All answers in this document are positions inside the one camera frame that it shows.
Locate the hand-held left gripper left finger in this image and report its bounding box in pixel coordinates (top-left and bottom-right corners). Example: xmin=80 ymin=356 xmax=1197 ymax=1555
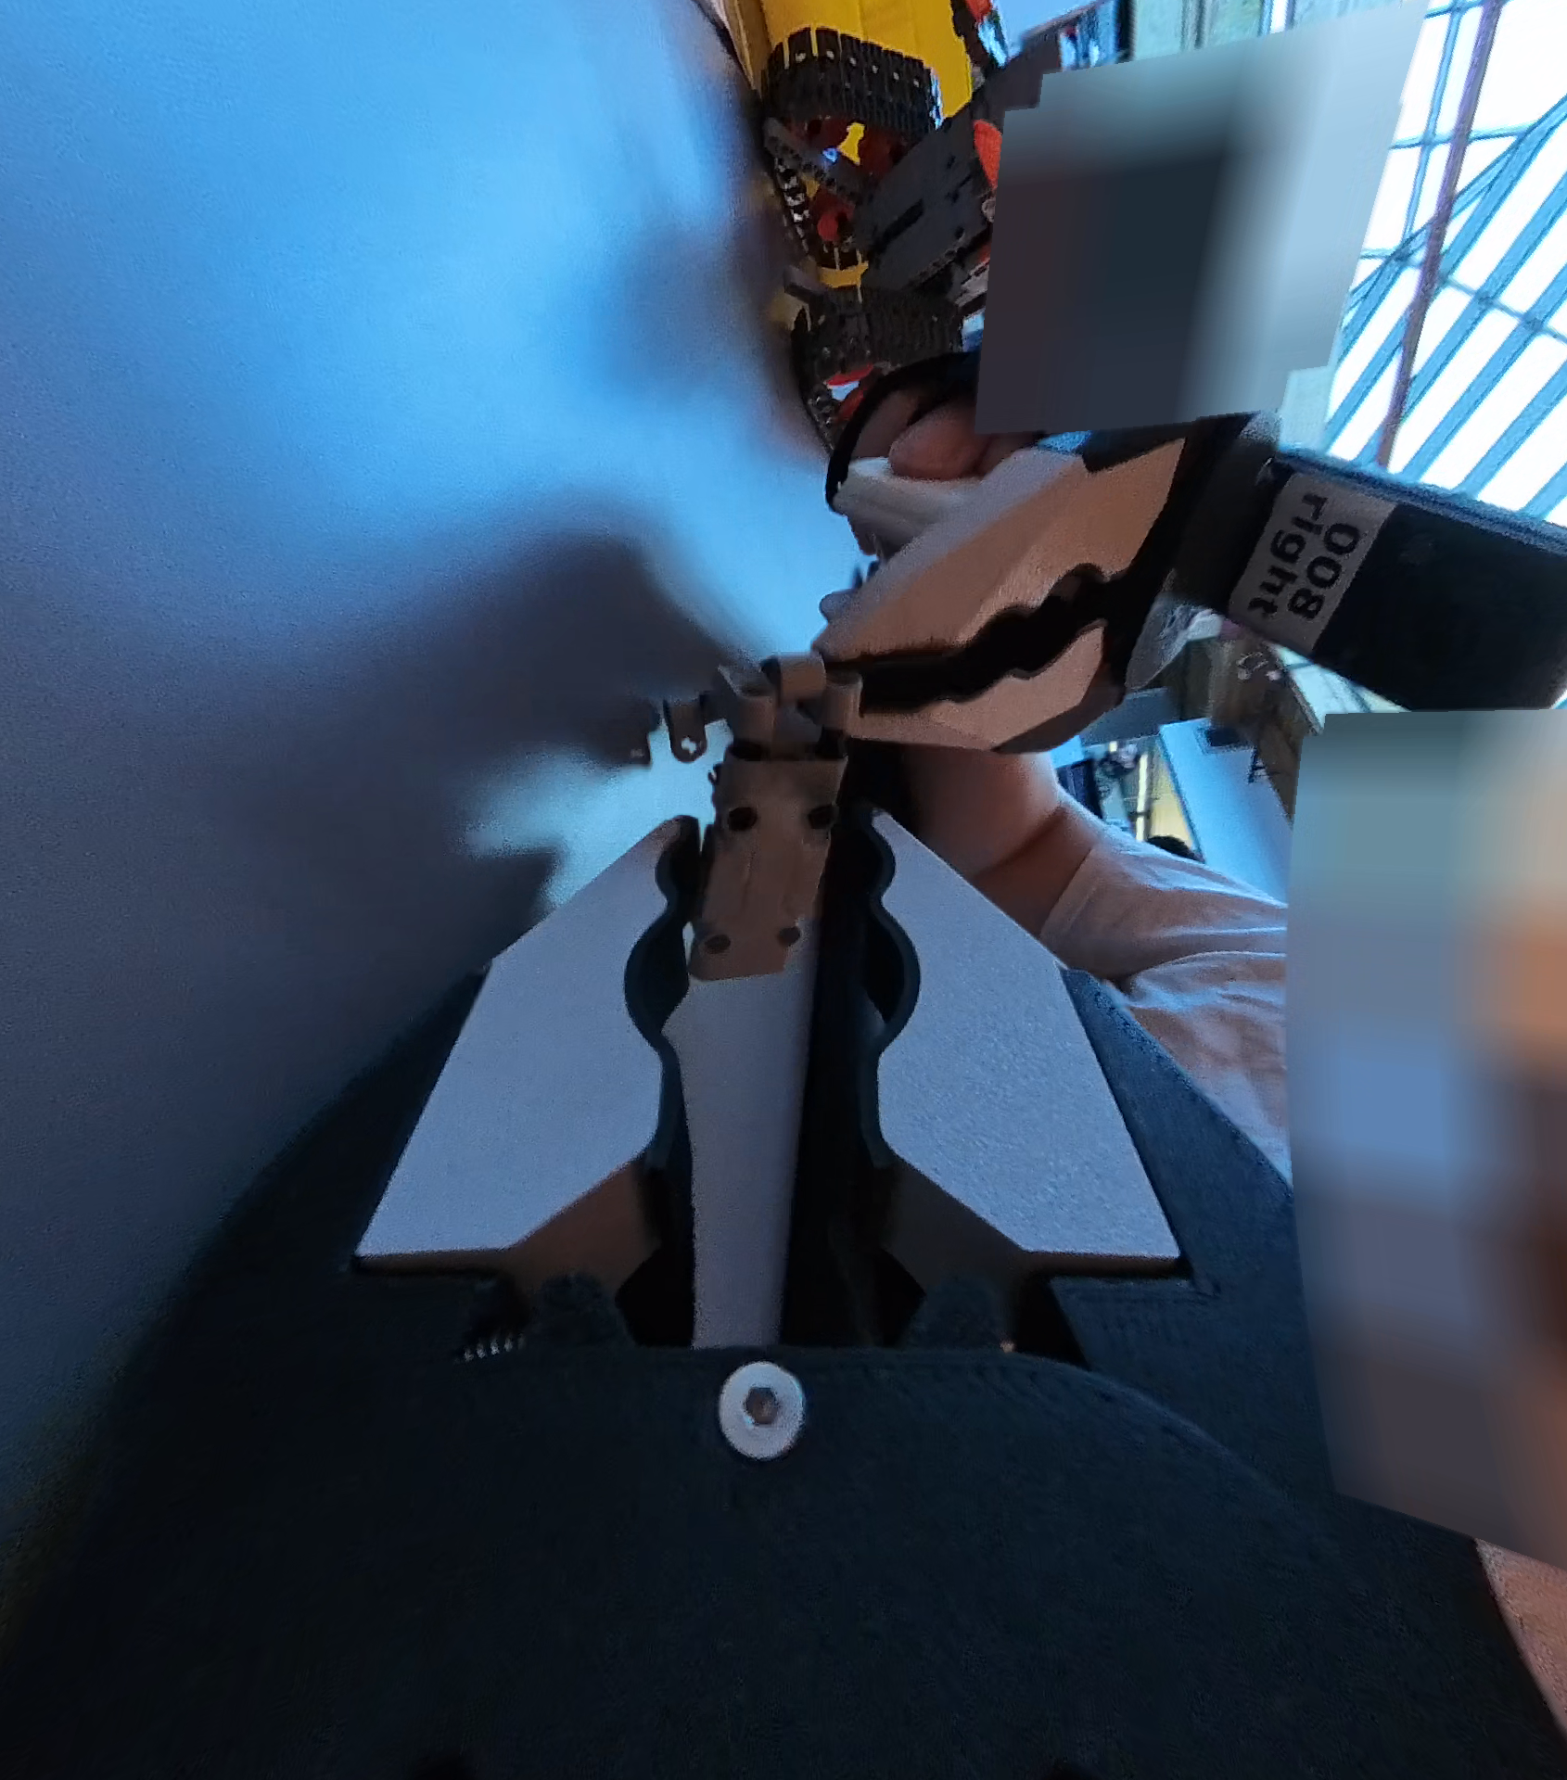
xmin=354 ymin=820 xmax=705 ymax=1348

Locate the black tracked toy robot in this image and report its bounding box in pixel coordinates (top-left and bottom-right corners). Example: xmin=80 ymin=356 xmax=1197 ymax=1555
xmin=761 ymin=0 xmax=1009 ymax=435

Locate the short grey toy brick beam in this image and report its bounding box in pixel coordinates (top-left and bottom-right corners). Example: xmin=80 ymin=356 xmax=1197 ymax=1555
xmin=686 ymin=756 xmax=851 ymax=985

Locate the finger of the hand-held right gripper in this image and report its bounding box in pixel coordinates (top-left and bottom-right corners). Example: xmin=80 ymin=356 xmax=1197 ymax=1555
xmin=817 ymin=449 xmax=1183 ymax=679
xmin=849 ymin=624 xmax=1130 ymax=756

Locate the yellow plastic bin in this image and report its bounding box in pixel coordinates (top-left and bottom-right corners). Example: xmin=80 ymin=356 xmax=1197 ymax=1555
xmin=728 ymin=0 xmax=995 ymax=117

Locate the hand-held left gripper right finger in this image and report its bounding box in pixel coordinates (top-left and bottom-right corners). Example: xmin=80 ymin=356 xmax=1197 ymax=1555
xmin=791 ymin=812 xmax=1183 ymax=1348

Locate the person's right hand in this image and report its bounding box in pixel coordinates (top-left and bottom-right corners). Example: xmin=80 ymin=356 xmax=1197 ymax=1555
xmin=849 ymin=395 xmax=1052 ymax=482

